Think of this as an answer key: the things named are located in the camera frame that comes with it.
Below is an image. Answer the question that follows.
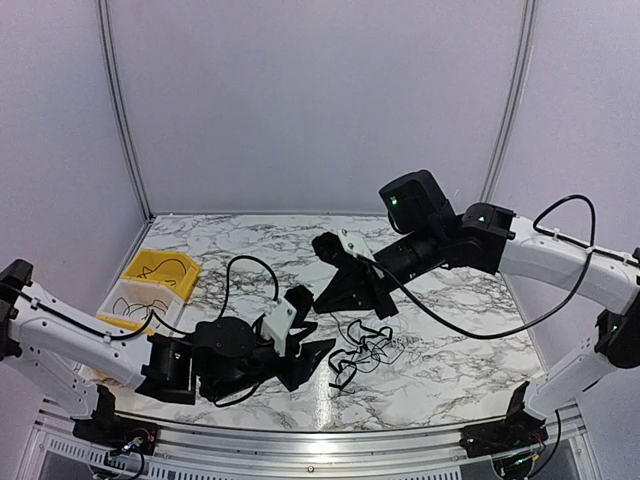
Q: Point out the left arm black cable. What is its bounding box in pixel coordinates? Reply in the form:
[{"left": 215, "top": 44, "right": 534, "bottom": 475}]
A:
[{"left": 14, "top": 255, "right": 281, "bottom": 407}]

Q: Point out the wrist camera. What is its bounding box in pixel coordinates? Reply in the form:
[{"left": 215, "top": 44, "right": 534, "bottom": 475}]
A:
[
  {"left": 259, "top": 285, "right": 313, "bottom": 357},
  {"left": 312, "top": 229, "right": 374, "bottom": 268}
]

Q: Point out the cable pile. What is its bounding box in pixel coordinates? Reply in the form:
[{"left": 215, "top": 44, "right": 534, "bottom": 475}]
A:
[{"left": 328, "top": 318, "right": 407, "bottom": 396}]

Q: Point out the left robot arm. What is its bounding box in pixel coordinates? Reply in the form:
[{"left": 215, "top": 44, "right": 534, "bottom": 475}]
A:
[{"left": 1, "top": 259, "right": 336, "bottom": 445}]

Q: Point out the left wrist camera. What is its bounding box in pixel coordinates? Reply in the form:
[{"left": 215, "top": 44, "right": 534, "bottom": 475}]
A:
[{"left": 259, "top": 285, "right": 313, "bottom": 357}]

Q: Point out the far yellow plastic bin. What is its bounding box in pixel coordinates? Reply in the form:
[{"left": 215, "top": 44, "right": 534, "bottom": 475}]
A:
[{"left": 121, "top": 249, "right": 201, "bottom": 302}]

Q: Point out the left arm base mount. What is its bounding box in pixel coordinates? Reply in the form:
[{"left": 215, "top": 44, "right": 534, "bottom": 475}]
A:
[{"left": 72, "top": 385, "right": 159, "bottom": 455}]

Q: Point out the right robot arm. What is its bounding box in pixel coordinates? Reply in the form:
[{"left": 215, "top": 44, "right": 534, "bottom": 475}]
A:
[{"left": 312, "top": 170, "right": 639, "bottom": 448}]

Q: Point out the aluminium front rail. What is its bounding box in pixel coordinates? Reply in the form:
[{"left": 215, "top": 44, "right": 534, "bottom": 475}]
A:
[{"left": 16, "top": 400, "right": 601, "bottom": 479}]

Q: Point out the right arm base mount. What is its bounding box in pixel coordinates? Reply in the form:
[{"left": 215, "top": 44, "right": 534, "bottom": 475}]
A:
[{"left": 459, "top": 381, "right": 548, "bottom": 458}]

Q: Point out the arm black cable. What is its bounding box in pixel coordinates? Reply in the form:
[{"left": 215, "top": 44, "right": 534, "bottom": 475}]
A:
[
  {"left": 369, "top": 194, "right": 640, "bottom": 341},
  {"left": 14, "top": 255, "right": 281, "bottom": 407}
]

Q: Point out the thin black cable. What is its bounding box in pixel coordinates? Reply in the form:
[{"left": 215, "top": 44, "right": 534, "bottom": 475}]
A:
[
  {"left": 112, "top": 297, "right": 169, "bottom": 321},
  {"left": 133, "top": 258, "right": 194, "bottom": 287}
]

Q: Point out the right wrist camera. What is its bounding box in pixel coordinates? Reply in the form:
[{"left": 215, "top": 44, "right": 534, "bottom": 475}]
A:
[{"left": 312, "top": 229, "right": 374, "bottom": 268}]

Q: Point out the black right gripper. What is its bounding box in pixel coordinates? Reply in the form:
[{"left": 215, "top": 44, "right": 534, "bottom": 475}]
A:
[{"left": 313, "top": 222, "right": 446, "bottom": 320}]

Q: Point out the white translucent plastic bin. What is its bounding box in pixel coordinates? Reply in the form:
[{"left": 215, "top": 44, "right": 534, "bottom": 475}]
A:
[{"left": 96, "top": 279, "right": 185, "bottom": 331}]

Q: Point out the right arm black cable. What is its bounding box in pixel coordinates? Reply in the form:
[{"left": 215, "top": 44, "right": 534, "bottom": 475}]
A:
[{"left": 369, "top": 194, "right": 640, "bottom": 341}]

